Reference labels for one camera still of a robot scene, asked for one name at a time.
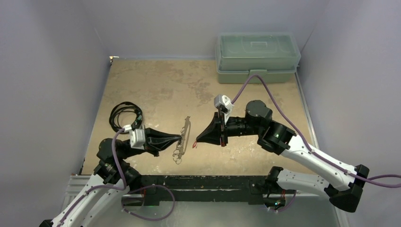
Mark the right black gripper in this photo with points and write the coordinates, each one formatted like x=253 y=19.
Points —
x=223 y=132

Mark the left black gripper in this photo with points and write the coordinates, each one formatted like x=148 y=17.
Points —
x=156 y=140

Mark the metal keyring plate with rings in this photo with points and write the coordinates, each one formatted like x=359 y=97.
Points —
x=181 y=147

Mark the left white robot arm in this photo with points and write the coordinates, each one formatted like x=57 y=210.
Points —
x=113 y=177

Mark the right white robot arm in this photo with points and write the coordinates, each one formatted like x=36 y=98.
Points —
x=342 y=184

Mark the green plastic storage box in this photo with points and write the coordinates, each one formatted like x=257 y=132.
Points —
x=274 y=56

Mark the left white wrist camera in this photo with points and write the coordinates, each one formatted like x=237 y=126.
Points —
x=137 y=137

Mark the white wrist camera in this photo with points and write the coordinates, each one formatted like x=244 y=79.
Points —
x=137 y=137
x=224 y=106

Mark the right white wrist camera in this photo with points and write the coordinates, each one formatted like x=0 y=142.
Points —
x=224 y=106

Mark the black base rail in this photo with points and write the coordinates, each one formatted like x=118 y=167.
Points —
x=252 y=189

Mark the aluminium frame extrusion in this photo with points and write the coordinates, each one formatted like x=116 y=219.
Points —
x=78 y=182

